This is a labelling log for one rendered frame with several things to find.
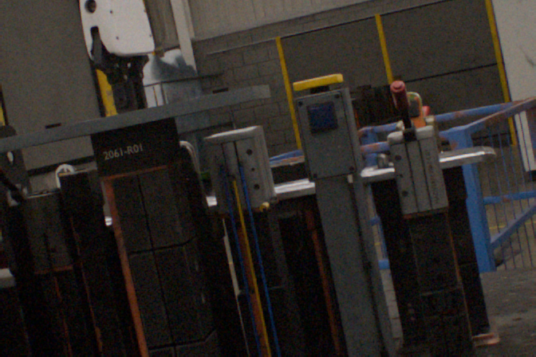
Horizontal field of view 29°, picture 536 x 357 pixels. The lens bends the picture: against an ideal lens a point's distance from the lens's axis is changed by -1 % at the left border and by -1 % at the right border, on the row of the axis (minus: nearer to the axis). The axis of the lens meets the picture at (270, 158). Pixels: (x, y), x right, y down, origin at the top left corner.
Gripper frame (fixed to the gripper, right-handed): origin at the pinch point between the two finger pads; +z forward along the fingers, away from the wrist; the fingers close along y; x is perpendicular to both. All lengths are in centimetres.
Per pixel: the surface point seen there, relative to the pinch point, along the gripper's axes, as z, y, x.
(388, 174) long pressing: 19.2, 32.6, -22.1
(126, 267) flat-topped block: 22.4, -3.7, 3.8
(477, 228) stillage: 56, 195, 11
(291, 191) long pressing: 19.0, 28.4, -7.4
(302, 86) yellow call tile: 3.4, 4.7, -23.1
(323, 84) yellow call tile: 3.8, 5.5, -25.6
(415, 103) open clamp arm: 10, 56, -22
